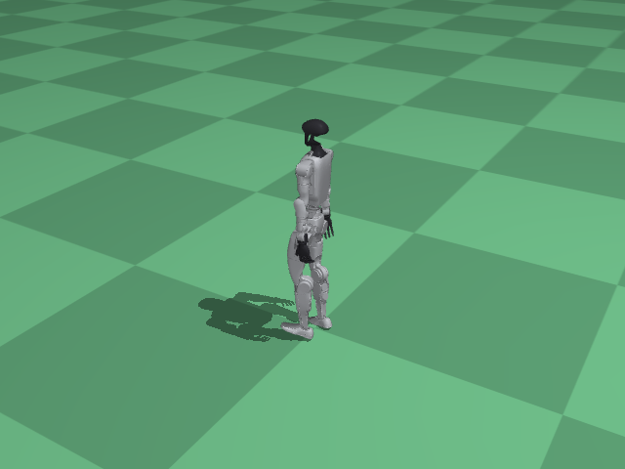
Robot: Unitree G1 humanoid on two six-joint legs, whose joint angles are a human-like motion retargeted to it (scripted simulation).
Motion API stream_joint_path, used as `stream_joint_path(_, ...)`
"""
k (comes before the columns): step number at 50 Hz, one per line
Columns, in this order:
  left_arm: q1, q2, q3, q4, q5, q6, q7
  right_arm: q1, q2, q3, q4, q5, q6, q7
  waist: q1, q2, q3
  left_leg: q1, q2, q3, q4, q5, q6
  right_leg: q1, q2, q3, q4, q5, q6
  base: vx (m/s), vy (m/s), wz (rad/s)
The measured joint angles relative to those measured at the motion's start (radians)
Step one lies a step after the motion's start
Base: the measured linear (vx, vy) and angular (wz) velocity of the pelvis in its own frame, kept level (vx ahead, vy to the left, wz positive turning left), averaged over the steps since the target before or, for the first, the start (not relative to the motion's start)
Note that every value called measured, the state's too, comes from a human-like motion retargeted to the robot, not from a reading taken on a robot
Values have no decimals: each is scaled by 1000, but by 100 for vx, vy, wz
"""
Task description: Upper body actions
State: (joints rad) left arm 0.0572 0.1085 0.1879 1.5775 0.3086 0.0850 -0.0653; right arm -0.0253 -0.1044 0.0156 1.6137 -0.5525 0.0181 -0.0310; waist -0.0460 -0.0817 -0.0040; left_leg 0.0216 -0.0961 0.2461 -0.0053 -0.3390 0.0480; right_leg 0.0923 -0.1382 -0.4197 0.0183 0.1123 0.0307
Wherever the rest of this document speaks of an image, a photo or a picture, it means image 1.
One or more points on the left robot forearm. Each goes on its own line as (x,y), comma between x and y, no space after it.
(301,220)

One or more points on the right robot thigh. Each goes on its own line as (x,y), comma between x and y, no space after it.
(318,273)

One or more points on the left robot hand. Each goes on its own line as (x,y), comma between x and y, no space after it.
(303,250)

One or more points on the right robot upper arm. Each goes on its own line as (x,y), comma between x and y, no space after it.
(331,152)

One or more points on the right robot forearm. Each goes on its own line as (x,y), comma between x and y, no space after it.
(326,204)

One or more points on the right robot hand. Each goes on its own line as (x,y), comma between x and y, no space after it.
(326,217)

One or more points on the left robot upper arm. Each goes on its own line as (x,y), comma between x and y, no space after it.
(304,170)

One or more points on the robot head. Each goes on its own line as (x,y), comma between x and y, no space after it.
(315,127)

